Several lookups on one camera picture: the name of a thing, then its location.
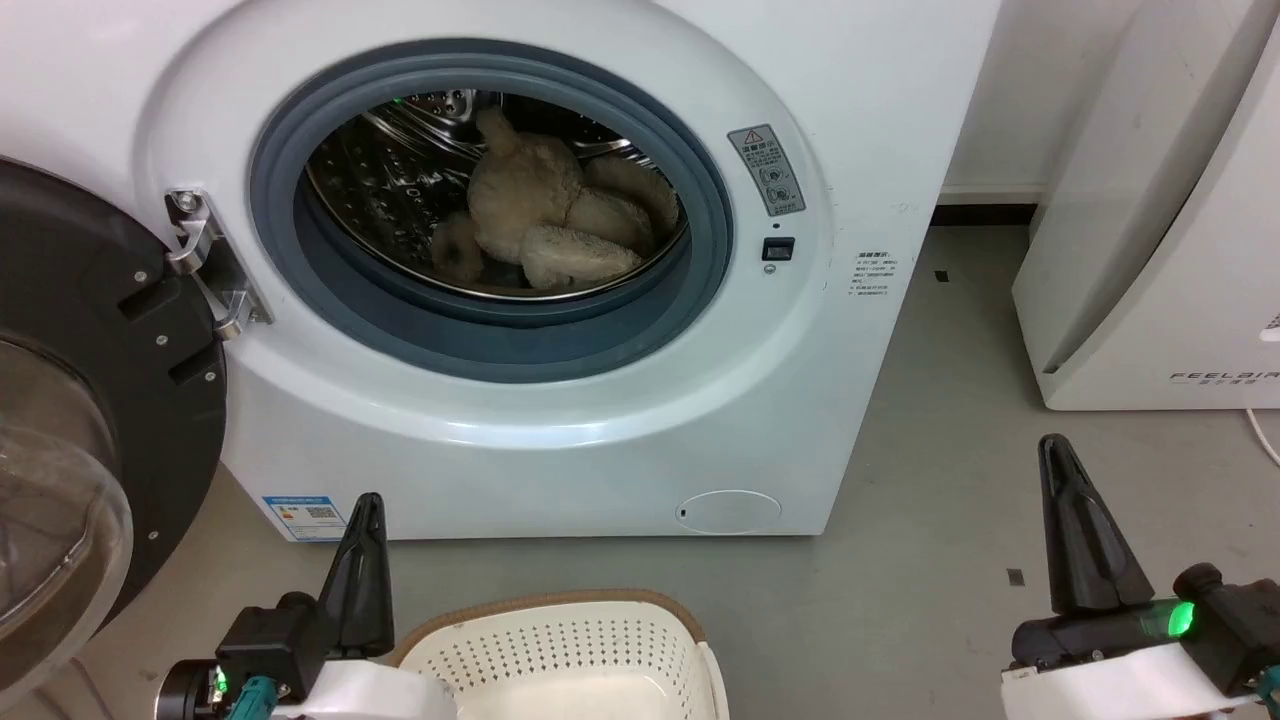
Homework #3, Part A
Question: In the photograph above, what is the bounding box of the white perforated laundry basket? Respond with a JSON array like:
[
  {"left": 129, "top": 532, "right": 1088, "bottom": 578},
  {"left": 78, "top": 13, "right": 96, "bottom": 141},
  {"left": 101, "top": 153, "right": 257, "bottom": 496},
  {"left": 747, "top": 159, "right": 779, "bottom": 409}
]
[{"left": 388, "top": 589, "right": 731, "bottom": 720}]

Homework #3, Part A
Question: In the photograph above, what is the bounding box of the white front-load washing machine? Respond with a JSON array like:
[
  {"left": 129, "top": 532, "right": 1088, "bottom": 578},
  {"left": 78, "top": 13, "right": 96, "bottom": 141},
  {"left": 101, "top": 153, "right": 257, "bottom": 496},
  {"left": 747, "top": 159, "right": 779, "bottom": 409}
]
[{"left": 0, "top": 0, "right": 1003, "bottom": 542}]

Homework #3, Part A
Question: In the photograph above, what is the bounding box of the white air purifier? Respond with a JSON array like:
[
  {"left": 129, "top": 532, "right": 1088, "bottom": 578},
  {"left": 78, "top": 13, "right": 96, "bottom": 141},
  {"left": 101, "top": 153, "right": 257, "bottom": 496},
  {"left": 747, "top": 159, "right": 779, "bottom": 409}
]
[{"left": 1011, "top": 0, "right": 1280, "bottom": 412}]

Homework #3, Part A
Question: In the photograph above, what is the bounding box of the blue energy label sticker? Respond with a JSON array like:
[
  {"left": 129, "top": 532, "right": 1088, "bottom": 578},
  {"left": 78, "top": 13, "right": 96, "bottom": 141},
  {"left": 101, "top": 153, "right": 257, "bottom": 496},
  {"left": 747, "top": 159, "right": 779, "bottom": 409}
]
[{"left": 262, "top": 494, "right": 348, "bottom": 542}]

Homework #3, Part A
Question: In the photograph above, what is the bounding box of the grey warning sticker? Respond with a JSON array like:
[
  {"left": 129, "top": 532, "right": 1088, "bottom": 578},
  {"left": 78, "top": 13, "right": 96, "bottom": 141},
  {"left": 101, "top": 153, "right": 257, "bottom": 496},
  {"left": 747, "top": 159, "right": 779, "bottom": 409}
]
[{"left": 727, "top": 123, "right": 807, "bottom": 218}]

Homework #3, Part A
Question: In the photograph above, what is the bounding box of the beige plush toy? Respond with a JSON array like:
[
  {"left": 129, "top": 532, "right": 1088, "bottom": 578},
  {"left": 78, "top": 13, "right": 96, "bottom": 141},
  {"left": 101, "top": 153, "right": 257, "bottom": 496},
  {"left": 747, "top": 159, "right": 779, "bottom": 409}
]
[{"left": 430, "top": 107, "right": 681, "bottom": 292}]

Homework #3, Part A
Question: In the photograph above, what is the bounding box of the black round washing machine door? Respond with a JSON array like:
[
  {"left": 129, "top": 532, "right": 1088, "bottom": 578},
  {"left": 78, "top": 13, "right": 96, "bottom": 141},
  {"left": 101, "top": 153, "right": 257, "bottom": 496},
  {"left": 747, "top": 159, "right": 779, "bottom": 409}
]
[{"left": 0, "top": 156, "right": 229, "bottom": 707}]

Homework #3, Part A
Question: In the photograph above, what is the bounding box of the white power cable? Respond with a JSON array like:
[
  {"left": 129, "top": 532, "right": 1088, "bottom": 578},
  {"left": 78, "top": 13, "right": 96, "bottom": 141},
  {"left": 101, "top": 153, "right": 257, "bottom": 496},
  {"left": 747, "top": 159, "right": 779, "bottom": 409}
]
[{"left": 1245, "top": 408, "right": 1280, "bottom": 469}]

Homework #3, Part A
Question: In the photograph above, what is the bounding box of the chrome door hinge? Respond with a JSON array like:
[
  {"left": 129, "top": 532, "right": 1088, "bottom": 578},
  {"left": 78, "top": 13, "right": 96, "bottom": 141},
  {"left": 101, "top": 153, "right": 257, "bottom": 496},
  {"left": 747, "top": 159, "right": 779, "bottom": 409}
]
[{"left": 164, "top": 187, "right": 274, "bottom": 341}]

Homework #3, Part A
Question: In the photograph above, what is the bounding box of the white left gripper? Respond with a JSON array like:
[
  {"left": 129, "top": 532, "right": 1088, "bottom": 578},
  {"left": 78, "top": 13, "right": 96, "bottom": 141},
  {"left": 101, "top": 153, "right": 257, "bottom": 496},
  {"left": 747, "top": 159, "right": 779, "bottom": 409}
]
[{"left": 298, "top": 493, "right": 457, "bottom": 720}]

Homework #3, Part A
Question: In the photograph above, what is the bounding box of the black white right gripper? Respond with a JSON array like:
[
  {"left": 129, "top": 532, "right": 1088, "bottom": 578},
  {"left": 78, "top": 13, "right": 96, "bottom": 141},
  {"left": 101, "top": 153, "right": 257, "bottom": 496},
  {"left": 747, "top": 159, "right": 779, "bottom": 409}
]
[{"left": 1000, "top": 434, "right": 1263, "bottom": 720}]

